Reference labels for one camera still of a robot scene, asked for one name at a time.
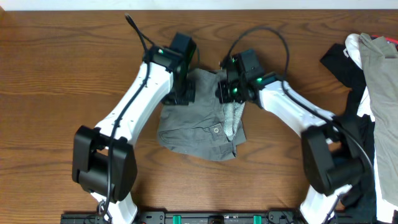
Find grey shorts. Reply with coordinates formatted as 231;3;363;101
157;69;246;161

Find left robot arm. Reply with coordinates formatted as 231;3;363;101
61;33;197;223

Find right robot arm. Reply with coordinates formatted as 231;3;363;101
215;49;373;223

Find olive grey garment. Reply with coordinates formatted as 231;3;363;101
359;33;397;205

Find red garment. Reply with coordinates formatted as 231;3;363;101
371;35;398;45

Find black garment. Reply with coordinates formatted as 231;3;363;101
320;44;376;218

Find white garment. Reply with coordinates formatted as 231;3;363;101
345;34;397;223

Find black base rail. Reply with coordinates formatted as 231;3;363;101
60;210;307;224

